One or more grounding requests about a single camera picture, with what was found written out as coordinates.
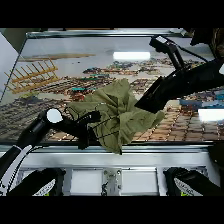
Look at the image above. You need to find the black cable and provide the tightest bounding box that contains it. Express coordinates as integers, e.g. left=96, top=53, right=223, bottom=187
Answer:
left=173, top=42, right=210, bottom=65

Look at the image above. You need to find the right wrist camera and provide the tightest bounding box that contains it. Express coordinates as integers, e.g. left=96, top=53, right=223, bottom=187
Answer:
left=148, top=34, right=186, bottom=78

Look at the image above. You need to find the green garment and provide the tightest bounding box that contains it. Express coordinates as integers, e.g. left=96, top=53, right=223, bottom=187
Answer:
left=65, top=78, right=166, bottom=155

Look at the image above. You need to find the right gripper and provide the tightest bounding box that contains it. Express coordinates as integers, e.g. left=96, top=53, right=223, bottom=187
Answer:
left=134, top=74, right=183, bottom=115

